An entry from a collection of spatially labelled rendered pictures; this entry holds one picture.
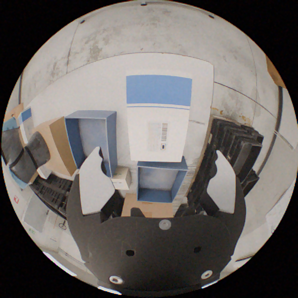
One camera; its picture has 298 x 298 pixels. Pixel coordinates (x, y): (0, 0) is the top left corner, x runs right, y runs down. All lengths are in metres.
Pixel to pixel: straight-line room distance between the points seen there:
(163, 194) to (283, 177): 2.48
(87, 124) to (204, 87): 0.37
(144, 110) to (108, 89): 0.15
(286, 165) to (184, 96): 2.51
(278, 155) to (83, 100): 2.80
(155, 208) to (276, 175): 2.53
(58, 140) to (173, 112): 0.38
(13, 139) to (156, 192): 0.61
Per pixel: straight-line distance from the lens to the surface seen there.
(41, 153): 0.47
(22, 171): 0.45
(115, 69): 0.31
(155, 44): 1.09
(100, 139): 0.37
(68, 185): 0.68
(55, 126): 0.41
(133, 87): 0.20
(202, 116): 0.33
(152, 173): 0.41
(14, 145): 0.42
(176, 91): 0.20
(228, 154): 0.79
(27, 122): 0.74
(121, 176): 0.38
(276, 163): 2.66
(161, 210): 0.48
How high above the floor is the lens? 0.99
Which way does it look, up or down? 58 degrees down
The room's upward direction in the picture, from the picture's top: 175 degrees counter-clockwise
